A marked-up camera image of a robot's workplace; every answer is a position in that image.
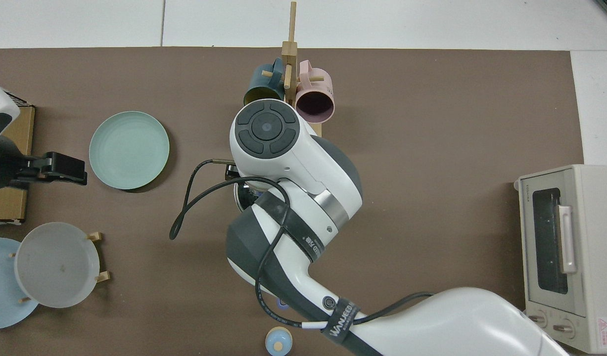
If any glass lid with blue knob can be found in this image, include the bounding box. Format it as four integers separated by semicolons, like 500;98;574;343
234;182;262;213

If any teal plate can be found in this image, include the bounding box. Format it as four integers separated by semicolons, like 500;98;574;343
89;111;170;191

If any grey plate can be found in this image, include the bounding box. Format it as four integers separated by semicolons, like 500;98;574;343
14;222;101;309

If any wooden plate rack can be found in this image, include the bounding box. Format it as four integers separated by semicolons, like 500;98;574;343
9;231;111;303

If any light blue plate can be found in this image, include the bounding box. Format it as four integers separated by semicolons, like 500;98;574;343
0;237;41;330

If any dark blue cup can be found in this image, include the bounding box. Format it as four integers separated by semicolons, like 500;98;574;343
243;58;287;107

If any pink cup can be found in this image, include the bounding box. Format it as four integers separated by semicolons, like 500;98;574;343
294;60;335;124

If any wooden cup stand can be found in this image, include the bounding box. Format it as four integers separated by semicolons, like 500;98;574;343
260;1;324;139

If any brown table cloth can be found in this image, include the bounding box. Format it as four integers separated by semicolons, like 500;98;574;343
0;47;584;356

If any pale toaster oven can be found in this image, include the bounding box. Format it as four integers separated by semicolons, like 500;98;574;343
514;164;607;355

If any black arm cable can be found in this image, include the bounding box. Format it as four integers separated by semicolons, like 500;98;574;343
169;158;435;329

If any wire basket with wooden floor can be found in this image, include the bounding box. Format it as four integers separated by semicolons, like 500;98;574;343
0;90;37;226

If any black pan with blue handle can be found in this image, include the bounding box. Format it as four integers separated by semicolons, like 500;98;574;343
233;180;293;356

